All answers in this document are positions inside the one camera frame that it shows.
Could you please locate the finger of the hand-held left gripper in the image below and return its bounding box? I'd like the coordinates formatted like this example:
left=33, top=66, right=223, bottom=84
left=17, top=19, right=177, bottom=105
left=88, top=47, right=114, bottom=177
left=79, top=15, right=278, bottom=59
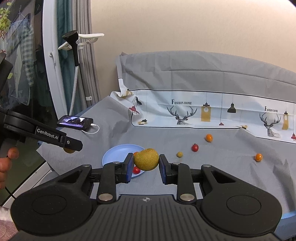
left=0, top=53, right=14, bottom=100
left=0, top=107, right=83, bottom=151

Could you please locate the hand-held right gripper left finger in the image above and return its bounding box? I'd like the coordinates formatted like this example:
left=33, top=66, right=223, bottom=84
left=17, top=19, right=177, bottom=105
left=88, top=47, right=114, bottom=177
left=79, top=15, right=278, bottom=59
left=54, top=152, right=135, bottom=202

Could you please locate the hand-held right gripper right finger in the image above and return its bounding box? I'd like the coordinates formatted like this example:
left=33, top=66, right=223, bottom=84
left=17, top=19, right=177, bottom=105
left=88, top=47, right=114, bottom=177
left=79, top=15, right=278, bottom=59
left=159, top=154, right=246, bottom=202

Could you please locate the blue plate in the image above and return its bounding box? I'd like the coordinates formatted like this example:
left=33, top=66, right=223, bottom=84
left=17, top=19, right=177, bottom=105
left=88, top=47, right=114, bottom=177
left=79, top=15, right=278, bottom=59
left=102, top=144, right=146, bottom=179

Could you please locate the person's left hand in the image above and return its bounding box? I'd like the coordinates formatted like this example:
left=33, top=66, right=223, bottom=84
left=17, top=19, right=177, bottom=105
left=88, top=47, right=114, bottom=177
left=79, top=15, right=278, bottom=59
left=0, top=147, right=19, bottom=190

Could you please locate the black smartphone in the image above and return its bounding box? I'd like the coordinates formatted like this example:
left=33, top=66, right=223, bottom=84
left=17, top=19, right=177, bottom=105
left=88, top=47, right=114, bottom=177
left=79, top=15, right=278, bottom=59
left=57, top=115, right=94, bottom=130

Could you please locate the checked shirt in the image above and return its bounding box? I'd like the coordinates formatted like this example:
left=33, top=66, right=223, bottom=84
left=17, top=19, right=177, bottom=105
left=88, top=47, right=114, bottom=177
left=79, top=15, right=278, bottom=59
left=14, top=21, right=35, bottom=86

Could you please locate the green plant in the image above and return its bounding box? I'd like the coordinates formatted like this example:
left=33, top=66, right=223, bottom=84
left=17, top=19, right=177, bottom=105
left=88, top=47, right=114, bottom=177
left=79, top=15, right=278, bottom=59
left=0, top=8, right=11, bottom=42

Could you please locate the deer printed cloth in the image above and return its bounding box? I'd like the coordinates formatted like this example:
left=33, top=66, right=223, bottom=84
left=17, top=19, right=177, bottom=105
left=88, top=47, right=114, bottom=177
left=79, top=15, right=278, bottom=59
left=110, top=77, right=296, bottom=145

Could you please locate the grey bed sheet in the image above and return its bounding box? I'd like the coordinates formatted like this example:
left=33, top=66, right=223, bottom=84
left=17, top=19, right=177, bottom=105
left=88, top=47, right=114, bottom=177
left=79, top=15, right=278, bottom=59
left=37, top=50, right=296, bottom=215

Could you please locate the grey curtain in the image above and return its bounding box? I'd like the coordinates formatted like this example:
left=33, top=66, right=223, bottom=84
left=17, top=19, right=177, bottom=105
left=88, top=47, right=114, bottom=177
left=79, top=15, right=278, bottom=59
left=76, top=0, right=101, bottom=109

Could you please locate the pink fuzzy cloth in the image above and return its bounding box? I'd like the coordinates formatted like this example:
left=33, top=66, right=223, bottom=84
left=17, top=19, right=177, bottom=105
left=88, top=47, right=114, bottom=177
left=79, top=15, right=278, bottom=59
left=0, top=205, right=20, bottom=241

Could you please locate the teal curtain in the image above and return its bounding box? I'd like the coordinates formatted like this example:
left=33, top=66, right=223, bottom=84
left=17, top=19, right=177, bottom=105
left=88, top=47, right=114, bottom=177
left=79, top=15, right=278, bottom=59
left=57, top=0, right=77, bottom=116

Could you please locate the white steamer hanger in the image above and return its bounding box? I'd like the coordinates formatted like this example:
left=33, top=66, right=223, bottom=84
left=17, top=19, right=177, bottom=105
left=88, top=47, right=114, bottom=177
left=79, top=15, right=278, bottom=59
left=58, top=33, right=105, bottom=51

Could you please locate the white charging cable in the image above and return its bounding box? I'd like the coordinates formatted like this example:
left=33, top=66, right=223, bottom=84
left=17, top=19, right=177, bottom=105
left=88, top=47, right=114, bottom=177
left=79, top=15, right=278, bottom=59
left=81, top=123, right=100, bottom=135

